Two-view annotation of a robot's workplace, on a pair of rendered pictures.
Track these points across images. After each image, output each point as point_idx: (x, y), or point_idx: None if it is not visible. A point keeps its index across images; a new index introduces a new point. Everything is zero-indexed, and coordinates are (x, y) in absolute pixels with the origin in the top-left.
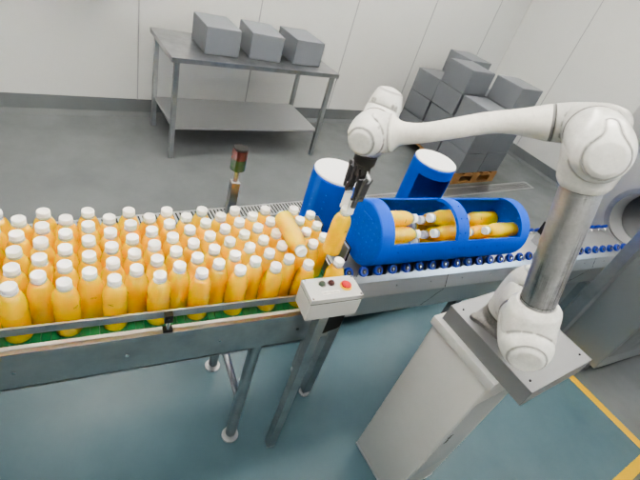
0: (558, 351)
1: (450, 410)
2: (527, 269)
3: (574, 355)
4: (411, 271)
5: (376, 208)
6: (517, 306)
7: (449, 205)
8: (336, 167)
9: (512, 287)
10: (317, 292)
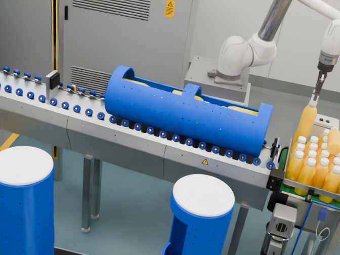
0: (209, 62)
1: None
2: (241, 42)
3: (202, 59)
4: None
5: (272, 107)
6: (273, 42)
7: (197, 89)
8: (201, 199)
9: (248, 51)
10: (333, 120)
